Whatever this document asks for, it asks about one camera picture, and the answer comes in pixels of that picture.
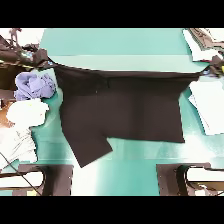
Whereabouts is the black T-shirt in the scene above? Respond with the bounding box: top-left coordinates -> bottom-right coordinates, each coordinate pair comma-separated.
49,61 -> 211,169

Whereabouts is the purple garment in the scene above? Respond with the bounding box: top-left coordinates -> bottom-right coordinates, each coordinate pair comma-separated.
13,71 -> 57,102

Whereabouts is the cream garment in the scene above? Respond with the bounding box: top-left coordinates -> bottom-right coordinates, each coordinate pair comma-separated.
5,98 -> 50,129

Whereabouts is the pale pink garment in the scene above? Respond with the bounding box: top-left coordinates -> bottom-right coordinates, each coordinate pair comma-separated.
0,124 -> 38,169

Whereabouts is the dark patterned garment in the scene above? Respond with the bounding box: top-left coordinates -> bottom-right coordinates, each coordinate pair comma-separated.
189,28 -> 224,51

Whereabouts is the black cable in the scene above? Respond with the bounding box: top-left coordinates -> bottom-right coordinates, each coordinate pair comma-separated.
0,151 -> 44,197

